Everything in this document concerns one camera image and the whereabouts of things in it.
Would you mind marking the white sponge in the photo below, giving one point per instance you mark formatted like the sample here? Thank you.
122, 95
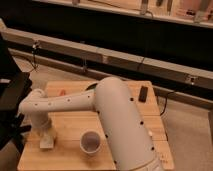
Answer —
46, 144

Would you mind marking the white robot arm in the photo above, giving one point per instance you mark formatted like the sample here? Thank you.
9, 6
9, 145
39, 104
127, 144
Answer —
130, 144

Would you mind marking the orange carrot toy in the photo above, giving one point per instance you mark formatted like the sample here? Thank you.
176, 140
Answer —
62, 91

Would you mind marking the white paper cup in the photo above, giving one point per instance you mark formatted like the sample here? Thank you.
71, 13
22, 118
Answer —
90, 143

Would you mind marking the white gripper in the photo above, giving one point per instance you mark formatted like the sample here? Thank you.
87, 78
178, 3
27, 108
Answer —
48, 135

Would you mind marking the small black box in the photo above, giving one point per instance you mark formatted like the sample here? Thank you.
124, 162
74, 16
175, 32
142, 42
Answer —
143, 94

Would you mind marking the green ceramic bowl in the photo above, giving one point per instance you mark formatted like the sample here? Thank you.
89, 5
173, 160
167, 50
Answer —
92, 86

